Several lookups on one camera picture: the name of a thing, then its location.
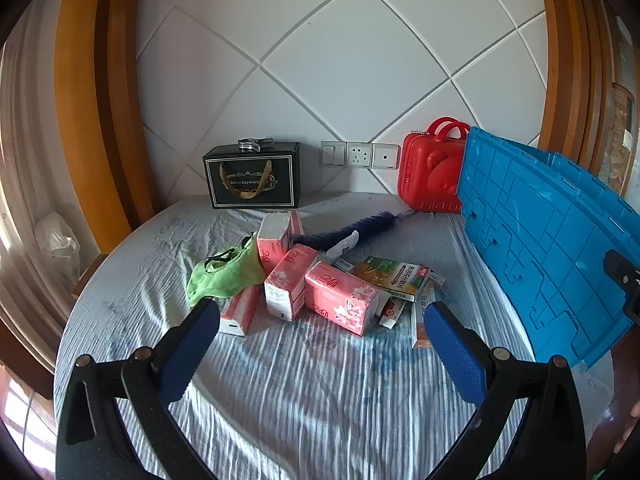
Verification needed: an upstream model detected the black strap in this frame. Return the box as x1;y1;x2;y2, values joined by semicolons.
204;234;257;273

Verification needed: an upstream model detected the sheer curtain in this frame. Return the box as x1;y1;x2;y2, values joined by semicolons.
0;10;101;361

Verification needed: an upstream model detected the cloth-covered round desktop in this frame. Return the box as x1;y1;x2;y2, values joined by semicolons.
52;192;616;480

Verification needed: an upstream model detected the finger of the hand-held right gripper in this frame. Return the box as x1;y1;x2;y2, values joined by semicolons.
602;249;640;318

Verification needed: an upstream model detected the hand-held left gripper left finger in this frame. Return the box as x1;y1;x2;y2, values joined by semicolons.
56;299;222;480

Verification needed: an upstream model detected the orange white medicine box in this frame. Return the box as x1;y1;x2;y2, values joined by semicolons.
411;300;436;350

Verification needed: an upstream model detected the red small suitcase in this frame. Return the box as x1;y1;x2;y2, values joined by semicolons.
397;117;471;215

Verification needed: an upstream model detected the green cloth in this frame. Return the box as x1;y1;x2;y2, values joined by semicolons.
186;247;267;307

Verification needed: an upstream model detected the rolled patterned mat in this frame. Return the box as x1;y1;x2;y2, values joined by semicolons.
600;82;640;197

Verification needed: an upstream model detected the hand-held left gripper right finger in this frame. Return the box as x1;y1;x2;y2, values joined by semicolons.
422;301;586;480

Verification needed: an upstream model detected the white red medicine box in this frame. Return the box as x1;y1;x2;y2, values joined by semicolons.
377;296;416;331

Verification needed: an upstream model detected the blue duster brush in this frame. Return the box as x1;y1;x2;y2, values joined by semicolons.
291;211;416;251

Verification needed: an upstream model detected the white plastic bag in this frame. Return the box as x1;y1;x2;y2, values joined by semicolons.
34;212;81;281

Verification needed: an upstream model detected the white wall socket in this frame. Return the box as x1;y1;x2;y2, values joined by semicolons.
346;142;374;169

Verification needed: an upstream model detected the orange wooden frame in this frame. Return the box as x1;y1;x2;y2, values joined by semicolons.
54;0;156;257
532;0;632;196

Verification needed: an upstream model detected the green orange medicine box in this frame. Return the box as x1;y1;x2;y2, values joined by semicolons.
354;256;432;303

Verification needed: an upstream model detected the pink tissue pack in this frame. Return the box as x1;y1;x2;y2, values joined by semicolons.
219;285;261;337
256;211;306;266
264;244;321;321
305;260;381;336

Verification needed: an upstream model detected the blue plastic crate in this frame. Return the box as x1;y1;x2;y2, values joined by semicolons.
459;126;640;368

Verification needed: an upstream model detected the black gift box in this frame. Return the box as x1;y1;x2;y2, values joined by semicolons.
203;141;301;210

